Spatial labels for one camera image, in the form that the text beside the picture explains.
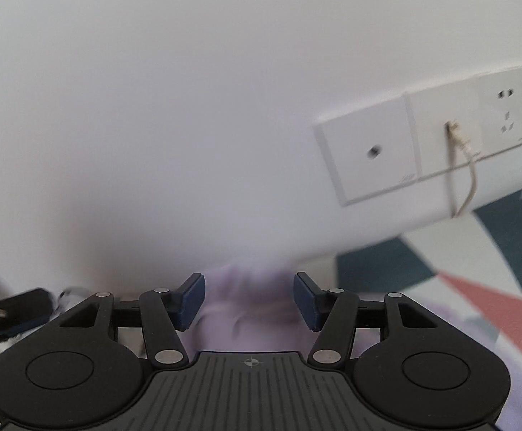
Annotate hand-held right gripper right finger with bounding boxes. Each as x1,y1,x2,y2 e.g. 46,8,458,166
293,272,449,369

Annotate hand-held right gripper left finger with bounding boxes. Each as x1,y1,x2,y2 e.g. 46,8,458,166
48,272,205,369

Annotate lavender sweatshirt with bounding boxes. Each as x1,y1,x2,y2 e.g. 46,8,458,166
188,256,522,431

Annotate geometric patterned tablecloth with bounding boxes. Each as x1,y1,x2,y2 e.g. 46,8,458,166
333,184,522,360

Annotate white power socket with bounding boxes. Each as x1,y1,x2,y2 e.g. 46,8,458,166
475,66,522,156

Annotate beige network cable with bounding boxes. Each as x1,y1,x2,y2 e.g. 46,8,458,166
444,120,478,218

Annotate white network wall plate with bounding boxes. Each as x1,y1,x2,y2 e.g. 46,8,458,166
404,77,486,179

